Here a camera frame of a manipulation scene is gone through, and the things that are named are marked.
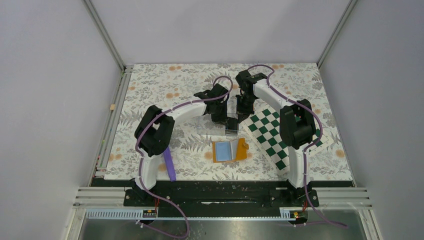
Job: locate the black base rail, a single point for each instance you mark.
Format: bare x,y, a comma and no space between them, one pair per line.
214,199

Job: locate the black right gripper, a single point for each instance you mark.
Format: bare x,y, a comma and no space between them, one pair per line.
244,113

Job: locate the aluminium frame post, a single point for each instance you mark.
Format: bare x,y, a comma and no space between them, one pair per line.
339,27
93,13

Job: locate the floral patterned table mat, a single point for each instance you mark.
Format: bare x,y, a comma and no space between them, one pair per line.
166,85

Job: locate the black credit card stack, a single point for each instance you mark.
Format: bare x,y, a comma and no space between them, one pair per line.
231,127

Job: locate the right aluminium frame post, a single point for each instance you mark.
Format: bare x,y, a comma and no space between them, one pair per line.
339,27

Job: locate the left aluminium frame post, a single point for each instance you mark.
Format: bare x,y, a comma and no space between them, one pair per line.
93,13

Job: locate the orange leather card holder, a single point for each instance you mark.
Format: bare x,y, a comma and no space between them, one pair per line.
230,151

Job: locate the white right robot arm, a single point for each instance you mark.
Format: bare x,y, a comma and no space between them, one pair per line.
296,120

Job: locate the clear acrylic card box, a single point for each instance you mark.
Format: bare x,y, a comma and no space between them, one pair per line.
205,126

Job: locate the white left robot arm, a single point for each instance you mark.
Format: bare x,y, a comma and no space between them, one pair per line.
154,132

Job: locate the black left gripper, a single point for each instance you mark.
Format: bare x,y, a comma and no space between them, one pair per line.
223,119

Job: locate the purple marker pen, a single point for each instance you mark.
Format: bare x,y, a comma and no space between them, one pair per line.
169,164

